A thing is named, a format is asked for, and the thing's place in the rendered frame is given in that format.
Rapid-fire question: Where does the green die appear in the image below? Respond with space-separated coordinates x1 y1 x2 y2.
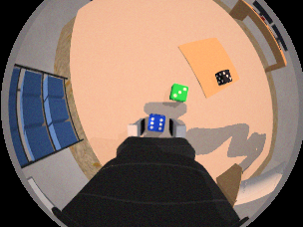
169 84 188 103

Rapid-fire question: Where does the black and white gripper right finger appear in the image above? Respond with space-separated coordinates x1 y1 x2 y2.
169 118 186 138

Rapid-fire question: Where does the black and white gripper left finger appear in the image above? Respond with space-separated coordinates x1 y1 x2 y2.
128 117 146 137

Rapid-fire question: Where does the blue die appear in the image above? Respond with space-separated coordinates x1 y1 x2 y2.
148 113 165 132

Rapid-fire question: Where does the orange flat square mat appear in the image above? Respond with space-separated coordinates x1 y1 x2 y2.
178 38 239 98

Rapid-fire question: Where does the black die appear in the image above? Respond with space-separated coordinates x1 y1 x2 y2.
215 70 232 85

